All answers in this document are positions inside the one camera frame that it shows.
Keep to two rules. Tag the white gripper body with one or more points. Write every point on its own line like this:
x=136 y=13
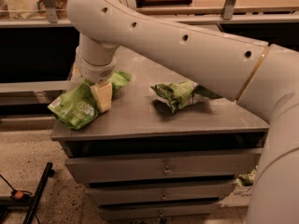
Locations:
x=95 y=71

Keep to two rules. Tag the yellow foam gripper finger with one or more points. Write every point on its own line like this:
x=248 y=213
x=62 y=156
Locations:
x=102 y=93

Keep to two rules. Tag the green rice chip bag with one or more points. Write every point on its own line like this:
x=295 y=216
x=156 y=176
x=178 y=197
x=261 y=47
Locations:
x=77 y=108

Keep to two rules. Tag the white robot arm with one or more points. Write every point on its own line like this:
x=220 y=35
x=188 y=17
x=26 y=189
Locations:
x=262 y=78

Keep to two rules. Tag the crumpled green snack bag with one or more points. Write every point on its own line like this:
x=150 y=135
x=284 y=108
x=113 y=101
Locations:
x=182 y=94

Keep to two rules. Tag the green bag in box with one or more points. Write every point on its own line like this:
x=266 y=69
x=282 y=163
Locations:
x=246 y=179

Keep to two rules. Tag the grey drawer cabinet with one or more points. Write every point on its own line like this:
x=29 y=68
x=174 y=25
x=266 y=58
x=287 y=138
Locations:
x=139 y=159

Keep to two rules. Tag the metal shelf rack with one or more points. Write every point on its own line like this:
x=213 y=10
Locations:
x=52 y=13

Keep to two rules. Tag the black metal stand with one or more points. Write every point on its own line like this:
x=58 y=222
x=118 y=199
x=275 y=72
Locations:
x=24 y=199

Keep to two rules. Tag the white cardboard box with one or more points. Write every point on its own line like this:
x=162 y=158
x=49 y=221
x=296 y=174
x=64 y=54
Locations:
x=238 y=198

